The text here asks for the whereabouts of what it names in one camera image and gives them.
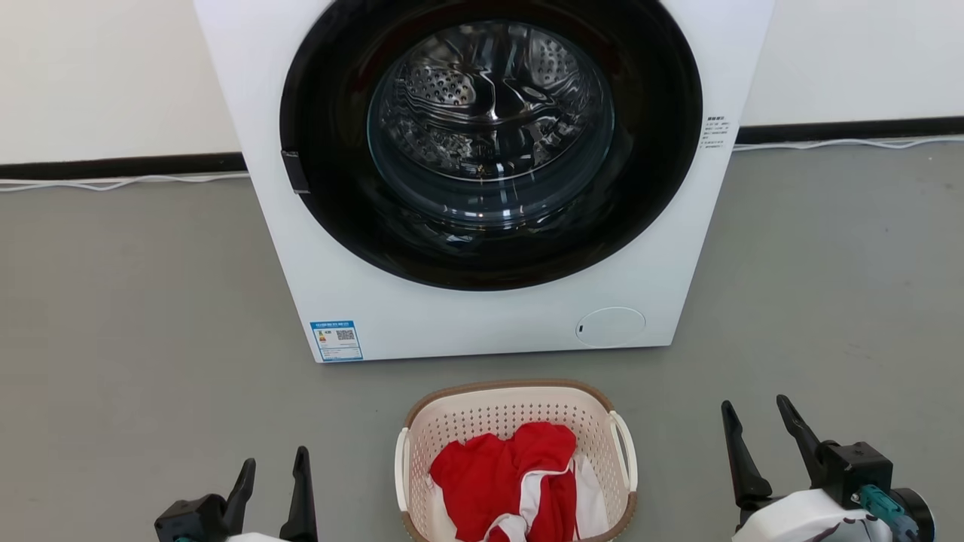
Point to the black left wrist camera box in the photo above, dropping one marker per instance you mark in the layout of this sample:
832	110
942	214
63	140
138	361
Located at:
188	519

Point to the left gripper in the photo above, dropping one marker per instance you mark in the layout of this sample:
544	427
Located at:
256	538

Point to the round white filter cover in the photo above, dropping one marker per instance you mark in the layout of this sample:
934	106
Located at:
611	327

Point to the white front-load washing machine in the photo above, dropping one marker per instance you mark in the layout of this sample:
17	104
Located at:
489	324

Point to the blue energy label sticker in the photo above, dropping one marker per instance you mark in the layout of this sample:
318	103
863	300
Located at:
337	342

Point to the cream perforated laundry basket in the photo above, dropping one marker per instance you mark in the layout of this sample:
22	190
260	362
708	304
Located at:
489	410

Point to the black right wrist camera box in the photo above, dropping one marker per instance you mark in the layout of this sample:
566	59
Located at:
858	467

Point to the red and white garment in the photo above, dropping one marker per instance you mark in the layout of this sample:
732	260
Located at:
489	474

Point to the dark round washer door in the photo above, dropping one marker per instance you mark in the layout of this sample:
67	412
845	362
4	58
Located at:
331	203

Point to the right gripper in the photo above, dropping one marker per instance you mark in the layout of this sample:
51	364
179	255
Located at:
798	519

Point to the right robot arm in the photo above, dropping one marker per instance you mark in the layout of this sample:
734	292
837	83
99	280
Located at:
917	516

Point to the printed warning text label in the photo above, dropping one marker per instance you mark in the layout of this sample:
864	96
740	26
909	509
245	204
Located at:
715	132

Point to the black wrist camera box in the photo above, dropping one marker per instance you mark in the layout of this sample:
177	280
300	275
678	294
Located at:
858	467
188	519

